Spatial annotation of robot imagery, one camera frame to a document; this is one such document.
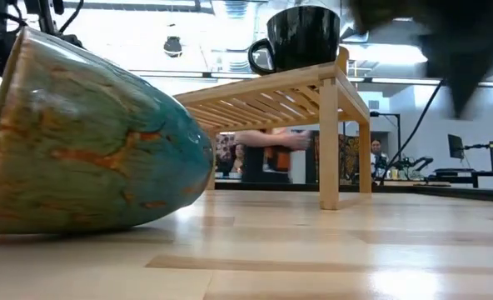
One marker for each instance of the person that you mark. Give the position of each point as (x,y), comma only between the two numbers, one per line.
(267,158)
(238,160)
(379,156)

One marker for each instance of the black round ceiling fixture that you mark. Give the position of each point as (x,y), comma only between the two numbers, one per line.
(172,46)

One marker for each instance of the black desk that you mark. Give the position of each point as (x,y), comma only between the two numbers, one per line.
(463,174)

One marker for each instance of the dark patterned panel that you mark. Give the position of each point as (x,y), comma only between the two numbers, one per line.
(348,158)

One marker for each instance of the background black robot arm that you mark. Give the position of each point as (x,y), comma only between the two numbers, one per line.
(417,161)

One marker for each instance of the wooden slatted rack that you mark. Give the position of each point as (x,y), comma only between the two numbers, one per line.
(271,89)

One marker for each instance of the black monitor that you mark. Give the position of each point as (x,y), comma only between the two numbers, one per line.
(455,146)

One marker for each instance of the black glossy mug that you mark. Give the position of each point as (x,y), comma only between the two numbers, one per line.
(305,37)

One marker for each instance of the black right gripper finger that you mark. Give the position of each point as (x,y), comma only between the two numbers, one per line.
(459,75)

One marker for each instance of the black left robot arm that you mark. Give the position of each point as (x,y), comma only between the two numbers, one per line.
(46,14)

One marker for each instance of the teal glazed mug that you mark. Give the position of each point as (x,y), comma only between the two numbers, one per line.
(96,137)

